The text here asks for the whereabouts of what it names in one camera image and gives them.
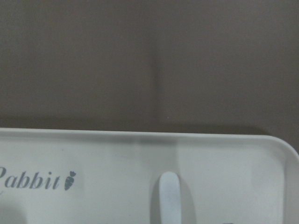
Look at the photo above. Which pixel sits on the white ceramic soup spoon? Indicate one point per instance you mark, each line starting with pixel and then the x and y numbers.
pixel 170 198

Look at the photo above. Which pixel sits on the cream rabbit serving tray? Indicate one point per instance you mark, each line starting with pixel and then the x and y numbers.
pixel 104 177

